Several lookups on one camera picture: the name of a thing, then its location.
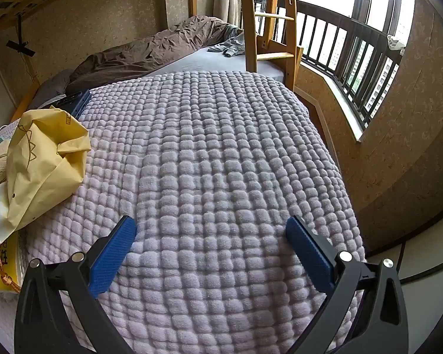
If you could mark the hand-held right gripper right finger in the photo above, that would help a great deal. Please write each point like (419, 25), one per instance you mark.
(310, 254)

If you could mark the grey bed sheet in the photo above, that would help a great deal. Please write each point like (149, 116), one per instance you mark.
(206, 61)

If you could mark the white plastic bag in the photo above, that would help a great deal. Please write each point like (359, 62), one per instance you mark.
(0, 217)

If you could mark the beige curtain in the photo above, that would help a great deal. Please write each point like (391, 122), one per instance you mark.
(225, 0)

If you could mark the grey shirt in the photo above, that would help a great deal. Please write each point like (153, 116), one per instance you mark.
(232, 46)

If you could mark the grey pillow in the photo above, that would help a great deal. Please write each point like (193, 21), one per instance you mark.
(53, 88)

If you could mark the black window railing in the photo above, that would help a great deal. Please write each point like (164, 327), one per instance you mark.
(339, 18)

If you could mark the white cloth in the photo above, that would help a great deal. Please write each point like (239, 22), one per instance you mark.
(395, 42)

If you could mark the wooden bunk ladder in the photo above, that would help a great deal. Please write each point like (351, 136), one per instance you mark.
(253, 25)

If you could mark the brown duvet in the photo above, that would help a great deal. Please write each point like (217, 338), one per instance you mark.
(140, 51)

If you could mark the lilac quilted blanket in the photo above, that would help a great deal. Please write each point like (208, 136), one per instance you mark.
(214, 162)

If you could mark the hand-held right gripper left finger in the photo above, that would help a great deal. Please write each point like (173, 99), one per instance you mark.
(112, 256)

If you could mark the yellow paper bag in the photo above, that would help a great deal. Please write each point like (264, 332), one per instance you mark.
(40, 166)

